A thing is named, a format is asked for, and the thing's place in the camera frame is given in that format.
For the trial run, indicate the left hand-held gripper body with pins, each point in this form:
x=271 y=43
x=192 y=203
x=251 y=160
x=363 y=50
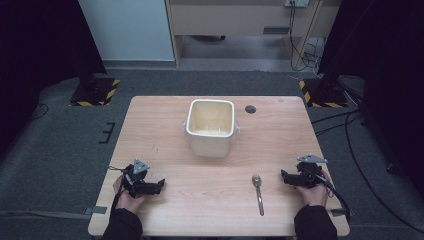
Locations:
x=135 y=181

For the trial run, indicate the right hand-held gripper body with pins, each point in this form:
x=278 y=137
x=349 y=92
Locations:
x=308 y=175

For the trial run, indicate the metal spoon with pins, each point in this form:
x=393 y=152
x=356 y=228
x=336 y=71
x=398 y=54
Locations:
x=259 y=195

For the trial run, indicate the white square plastic container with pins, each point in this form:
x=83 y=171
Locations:
x=210 y=130

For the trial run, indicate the person's left hand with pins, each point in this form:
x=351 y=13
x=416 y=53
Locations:
x=128 y=201

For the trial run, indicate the person's right hand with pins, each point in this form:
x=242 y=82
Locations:
x=316 y=196

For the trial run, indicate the grey tape strip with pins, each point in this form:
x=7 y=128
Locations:
x=96 y=210
x=341 y=212

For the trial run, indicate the dark round table grommet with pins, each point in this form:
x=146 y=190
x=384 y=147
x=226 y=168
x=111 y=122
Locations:
x=250 y=109

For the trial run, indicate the black striped stand base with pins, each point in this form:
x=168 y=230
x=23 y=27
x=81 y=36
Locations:
x=95 y=91
x=321 y=95

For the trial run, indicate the black curtain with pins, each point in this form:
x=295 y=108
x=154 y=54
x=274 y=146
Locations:
x=40 y=43
x=383 y=50

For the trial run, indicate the light wooden desk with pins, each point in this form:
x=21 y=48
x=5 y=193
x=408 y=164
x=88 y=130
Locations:
x=230 y=16

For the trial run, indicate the grey power strip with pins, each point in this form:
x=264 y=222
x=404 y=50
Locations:
x=296 y=2

